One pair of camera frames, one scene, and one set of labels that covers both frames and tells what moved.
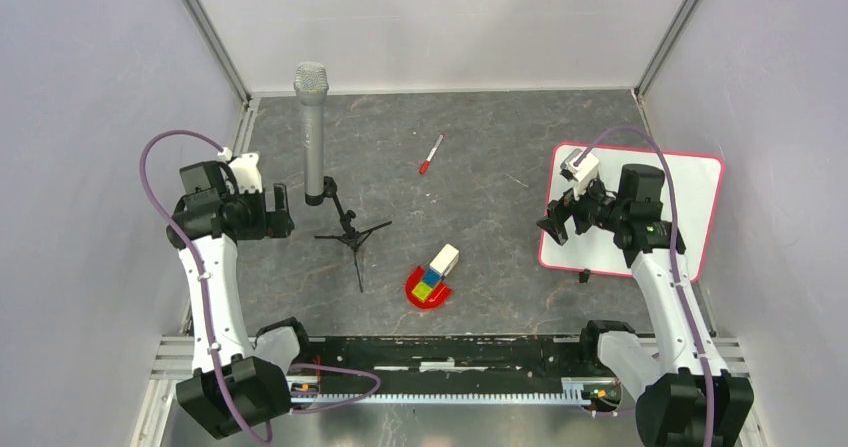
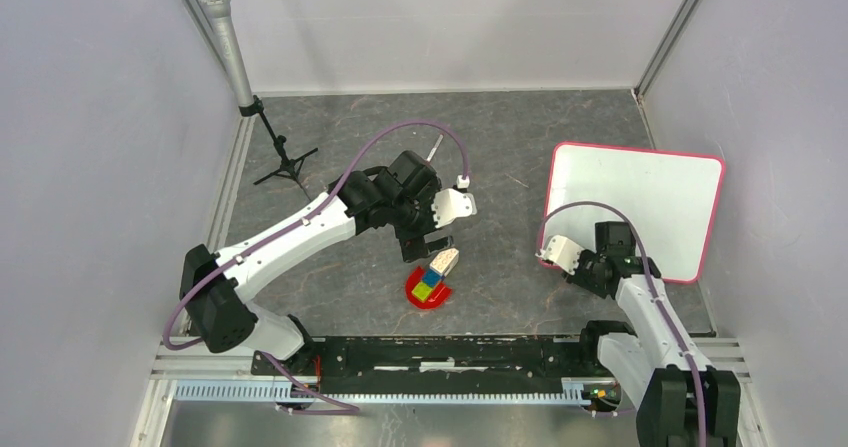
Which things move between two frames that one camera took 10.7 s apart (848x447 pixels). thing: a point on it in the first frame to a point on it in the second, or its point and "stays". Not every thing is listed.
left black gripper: x=273 y=224 to x=413 y=244
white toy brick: x=445 y=260 stays
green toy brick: x=421 y=291 stays
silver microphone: x=311 y=83 to x=215 y=5
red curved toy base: x=439 y=295 stays
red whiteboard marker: x=425 y=165 stays
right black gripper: x=559 y=211 to x=577 y=279
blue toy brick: x=432 y=277 stays
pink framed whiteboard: x=696 y=186 stays
